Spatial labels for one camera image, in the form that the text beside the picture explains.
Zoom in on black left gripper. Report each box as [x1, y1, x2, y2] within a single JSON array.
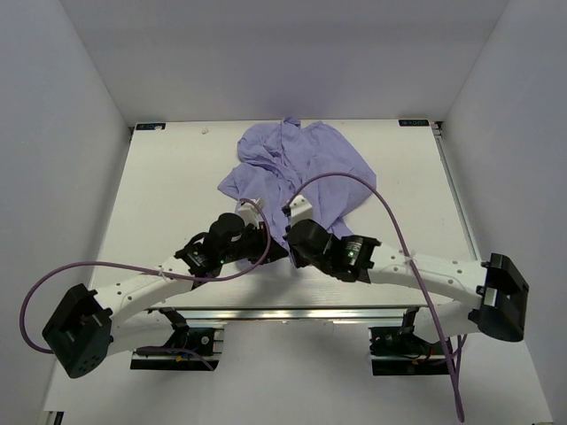
[[220, 222, 288, 266]]

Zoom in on lilac zip jacket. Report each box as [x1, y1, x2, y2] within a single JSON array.
[[218, 118, 377, 248]]

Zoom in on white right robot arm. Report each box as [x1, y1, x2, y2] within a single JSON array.
[[287, 231, 529, 353]]

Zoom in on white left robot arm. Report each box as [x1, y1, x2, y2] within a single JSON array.
[[42, 226, 288, 379]]

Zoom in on white front cover board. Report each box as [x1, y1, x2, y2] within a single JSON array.
[[42, 316, 555, 425]]

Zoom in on dark left corner label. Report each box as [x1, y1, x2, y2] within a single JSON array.
[[135, 122, 166, 131]]

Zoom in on dark table corner label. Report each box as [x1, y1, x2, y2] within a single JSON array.
[[398, 119, 430, 128]]

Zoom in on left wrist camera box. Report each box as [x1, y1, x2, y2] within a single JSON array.
[[203, 203, 265, 261]]

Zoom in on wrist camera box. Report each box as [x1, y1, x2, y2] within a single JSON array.
[[203, 203, 265, 261], [283, 195, 331, 257]]

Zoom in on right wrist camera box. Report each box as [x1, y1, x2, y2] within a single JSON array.
[[283, 195, 331, 257]]

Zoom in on aluminium table front rail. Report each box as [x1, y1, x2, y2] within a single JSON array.
[[82, 303, 501, 322]]

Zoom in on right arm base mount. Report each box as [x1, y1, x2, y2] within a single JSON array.
[[369, 307, 449, 376]]

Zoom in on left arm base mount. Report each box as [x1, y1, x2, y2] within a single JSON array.
[[130, 307, 224, 372]]

